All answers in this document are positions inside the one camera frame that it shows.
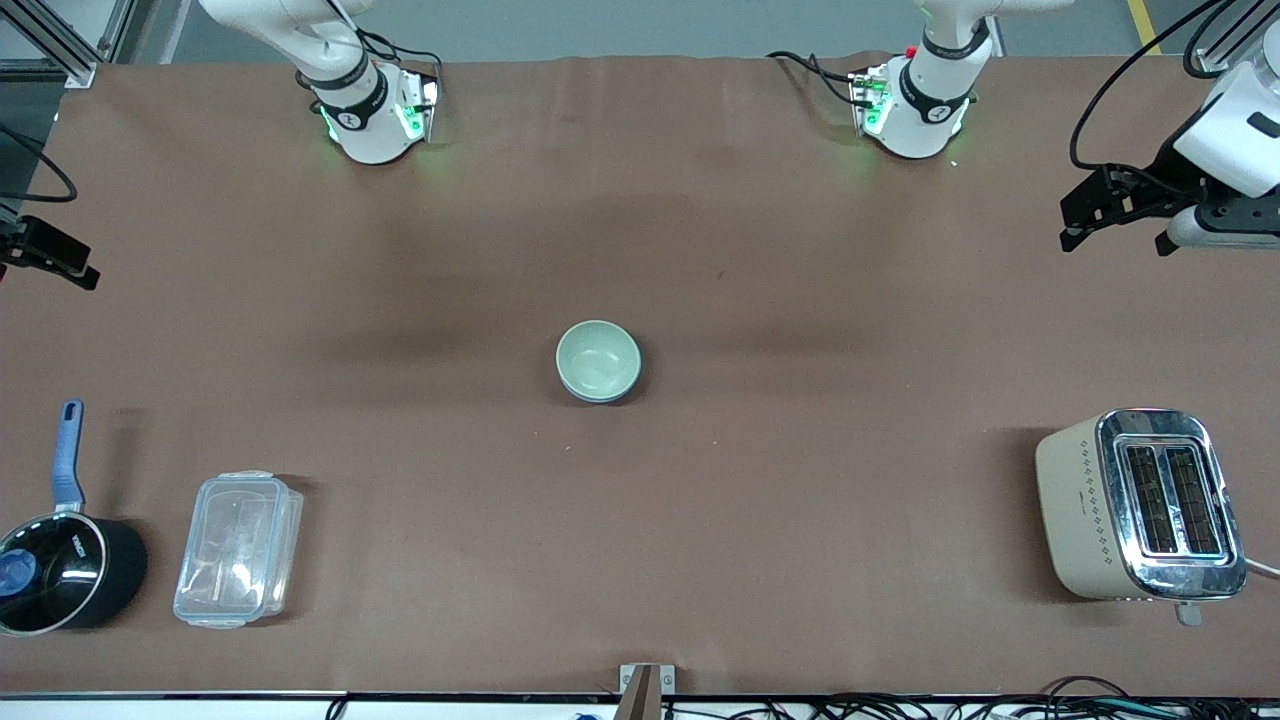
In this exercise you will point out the green bowl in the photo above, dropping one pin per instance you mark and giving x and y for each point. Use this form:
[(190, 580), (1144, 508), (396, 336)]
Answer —
[(598, 358)]

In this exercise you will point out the blue bowl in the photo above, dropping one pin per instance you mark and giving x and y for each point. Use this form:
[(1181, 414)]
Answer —
[(605, 399)]

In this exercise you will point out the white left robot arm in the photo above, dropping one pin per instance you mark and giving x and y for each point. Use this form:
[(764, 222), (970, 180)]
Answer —
[(930, 110)]

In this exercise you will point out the cream and chrome toaster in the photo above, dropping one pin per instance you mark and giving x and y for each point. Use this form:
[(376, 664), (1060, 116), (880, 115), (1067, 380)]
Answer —
[(1080, 510)]

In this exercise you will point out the glass pot lid blue knob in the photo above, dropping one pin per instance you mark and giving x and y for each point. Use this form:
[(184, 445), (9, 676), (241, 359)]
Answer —
[(50, 575)]

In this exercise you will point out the clear plastic food container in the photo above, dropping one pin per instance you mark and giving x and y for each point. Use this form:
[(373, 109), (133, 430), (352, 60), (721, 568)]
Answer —
[(235, 550)]

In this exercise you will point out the brown table mat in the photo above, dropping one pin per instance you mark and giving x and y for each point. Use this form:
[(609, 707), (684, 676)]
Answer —
[(800, 450)]

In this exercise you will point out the aluminium extrusion frame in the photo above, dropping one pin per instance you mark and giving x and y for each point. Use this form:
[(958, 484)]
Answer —
[(75, 72)]

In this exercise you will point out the grey metal bracket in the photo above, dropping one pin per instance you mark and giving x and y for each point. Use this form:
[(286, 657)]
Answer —
[(668, 678)]

